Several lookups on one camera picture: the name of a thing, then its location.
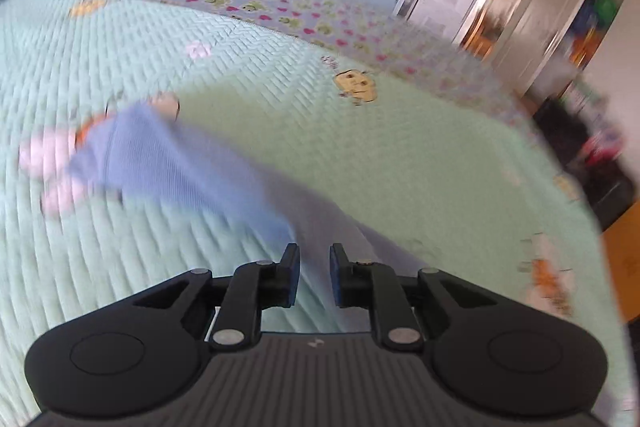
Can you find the room door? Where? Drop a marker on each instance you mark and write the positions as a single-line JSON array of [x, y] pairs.
[[533, 33]]

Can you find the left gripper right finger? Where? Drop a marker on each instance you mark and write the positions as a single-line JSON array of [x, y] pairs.
[[376, 288]]

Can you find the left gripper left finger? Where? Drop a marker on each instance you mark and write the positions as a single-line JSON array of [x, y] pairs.
[[253, 288]]

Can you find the black chair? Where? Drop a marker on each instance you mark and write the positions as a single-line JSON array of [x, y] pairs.
[[609, 190]]

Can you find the green quilted bee bedspread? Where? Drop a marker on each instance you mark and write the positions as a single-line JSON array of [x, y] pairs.
[[462, 191]]

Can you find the blue fleece pants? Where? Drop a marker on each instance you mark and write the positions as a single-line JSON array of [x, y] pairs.
[[141, 152]]

